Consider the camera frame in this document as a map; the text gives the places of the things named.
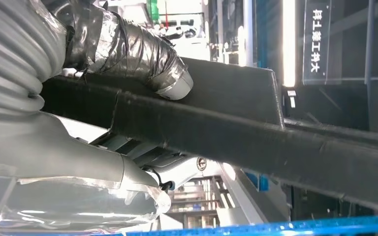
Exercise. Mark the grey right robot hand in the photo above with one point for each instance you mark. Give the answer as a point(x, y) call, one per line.
point(62, 156)

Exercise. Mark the blue metal shelf rack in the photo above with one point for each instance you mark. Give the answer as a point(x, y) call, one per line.
point(306, 226)

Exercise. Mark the bright light strip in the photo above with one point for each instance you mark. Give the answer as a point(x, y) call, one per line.
point(288, 39)

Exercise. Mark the black sign with white characters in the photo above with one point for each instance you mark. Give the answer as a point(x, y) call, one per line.
point(308, 32)

